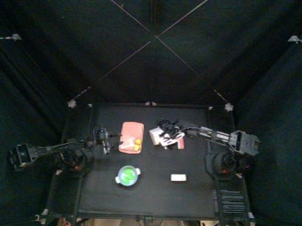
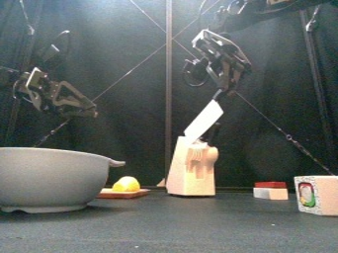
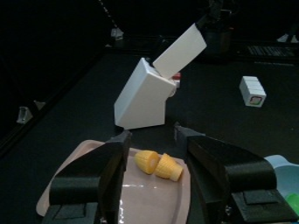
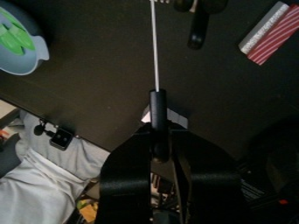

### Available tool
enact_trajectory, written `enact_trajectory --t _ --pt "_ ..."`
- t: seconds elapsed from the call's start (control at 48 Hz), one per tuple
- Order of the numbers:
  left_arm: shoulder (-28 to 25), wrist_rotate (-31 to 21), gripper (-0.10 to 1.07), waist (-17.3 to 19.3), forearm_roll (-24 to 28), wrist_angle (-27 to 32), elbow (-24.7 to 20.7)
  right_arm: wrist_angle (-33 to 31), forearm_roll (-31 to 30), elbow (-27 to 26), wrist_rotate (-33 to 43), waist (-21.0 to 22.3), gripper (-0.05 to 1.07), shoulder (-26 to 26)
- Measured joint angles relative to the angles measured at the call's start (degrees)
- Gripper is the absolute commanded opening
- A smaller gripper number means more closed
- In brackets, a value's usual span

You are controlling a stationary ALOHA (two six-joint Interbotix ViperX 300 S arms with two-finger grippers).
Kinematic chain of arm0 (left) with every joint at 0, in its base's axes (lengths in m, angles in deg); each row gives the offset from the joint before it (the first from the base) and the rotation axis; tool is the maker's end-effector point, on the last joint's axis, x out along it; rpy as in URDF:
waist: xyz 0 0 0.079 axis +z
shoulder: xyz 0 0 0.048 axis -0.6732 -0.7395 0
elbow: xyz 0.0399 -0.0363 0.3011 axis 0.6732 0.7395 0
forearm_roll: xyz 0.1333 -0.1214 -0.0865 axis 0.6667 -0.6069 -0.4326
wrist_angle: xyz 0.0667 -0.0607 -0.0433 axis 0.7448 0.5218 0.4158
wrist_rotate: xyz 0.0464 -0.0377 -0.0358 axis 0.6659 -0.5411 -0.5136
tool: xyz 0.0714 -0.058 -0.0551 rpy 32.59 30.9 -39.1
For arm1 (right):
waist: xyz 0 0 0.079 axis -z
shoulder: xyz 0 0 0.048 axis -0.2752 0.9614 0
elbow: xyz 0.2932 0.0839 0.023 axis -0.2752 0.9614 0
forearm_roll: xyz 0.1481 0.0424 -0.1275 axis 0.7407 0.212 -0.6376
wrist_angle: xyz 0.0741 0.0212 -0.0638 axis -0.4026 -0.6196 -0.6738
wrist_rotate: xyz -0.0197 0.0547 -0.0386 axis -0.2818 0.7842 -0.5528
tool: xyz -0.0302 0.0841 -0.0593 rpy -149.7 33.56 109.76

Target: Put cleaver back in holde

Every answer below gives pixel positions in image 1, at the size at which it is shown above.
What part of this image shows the salmon pink cutting board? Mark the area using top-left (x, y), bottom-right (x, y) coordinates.
top-left (117, 121), bottom-right (145, 155)

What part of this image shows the white printed label plate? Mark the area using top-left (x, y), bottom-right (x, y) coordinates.
top-left (216, 188), bottom-right (247, 218)

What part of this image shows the small white box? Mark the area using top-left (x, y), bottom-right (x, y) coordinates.
top-left (169, 173), bottom-right (188, 182)

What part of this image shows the pale toy food piece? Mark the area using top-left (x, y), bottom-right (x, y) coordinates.
top-left (118, 137), bottom-right (136, 149)

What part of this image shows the yellow toy food piece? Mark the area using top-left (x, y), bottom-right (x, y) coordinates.
top-left (132, 138), bottom-right (142, 153)

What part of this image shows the white toy knife holder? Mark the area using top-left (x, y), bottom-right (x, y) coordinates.
top-left (148, 126), bottom-right (185, 150)

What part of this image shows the thin diagonal frame cord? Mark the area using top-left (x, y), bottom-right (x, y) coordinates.
top-left (108, 0), bottom-right (228, 103)
top-left (73, 0), bottom-right (208, 101)

